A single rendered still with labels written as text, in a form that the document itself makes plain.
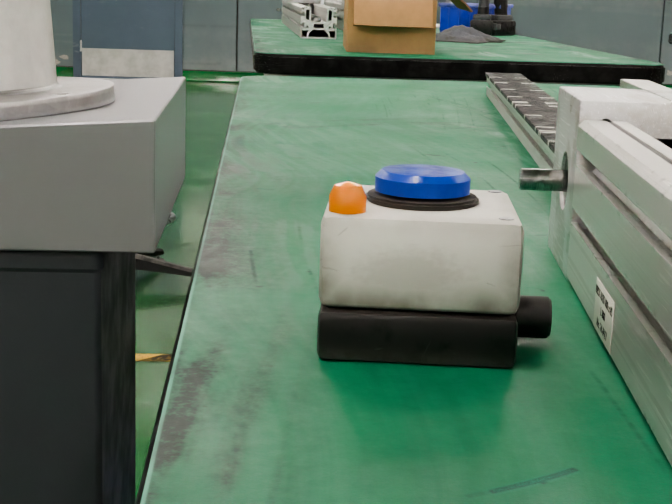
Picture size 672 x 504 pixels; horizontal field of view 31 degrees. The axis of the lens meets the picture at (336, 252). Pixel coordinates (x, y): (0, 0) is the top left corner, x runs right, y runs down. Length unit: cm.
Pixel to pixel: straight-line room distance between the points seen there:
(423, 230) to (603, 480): 14
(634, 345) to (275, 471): 15
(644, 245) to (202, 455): 18
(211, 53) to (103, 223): 1096
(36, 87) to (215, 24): 1087
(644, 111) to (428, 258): 20
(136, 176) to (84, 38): 1104
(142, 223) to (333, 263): 22
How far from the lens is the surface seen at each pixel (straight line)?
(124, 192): 68
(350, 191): 48
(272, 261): 67
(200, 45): 1163
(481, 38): 357
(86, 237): 69
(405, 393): 46
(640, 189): 47
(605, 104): 64
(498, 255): 49
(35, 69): 76
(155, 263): 384
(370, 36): 282
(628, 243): 49
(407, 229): 48
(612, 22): 1206
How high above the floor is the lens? 93
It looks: 12 degrees down
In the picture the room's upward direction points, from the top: 2 degrees clockwise
